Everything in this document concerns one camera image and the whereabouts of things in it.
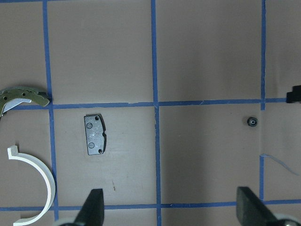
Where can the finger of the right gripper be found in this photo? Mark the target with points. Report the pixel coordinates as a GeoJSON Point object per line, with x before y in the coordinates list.
{"type": "Point", "coordinates": [294, 96]}

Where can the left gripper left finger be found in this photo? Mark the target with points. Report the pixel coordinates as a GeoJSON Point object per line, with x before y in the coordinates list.
{"type": "Point", "coordinates": [92, 212]}

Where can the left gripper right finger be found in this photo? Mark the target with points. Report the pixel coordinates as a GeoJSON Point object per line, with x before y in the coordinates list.
{"type": "Point", "coordinates": [250, 211]}

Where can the small black bearing gear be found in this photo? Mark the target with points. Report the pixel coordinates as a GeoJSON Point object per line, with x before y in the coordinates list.
{"type": "Point", "coordinates": [252, 121]}

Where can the black brake pad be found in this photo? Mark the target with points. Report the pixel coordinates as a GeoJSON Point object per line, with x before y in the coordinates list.
{"type": "Point", "coordinates": [95, 131]}

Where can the green metal brake shoe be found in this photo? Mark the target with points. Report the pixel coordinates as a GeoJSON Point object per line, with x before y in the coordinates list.
{"type": "Point", "coordinates": [14, 96]}

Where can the white curved plastic bracket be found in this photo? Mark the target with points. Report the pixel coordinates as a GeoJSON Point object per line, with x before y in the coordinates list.
{"type": "Point", "coordinates": [28, 191]}

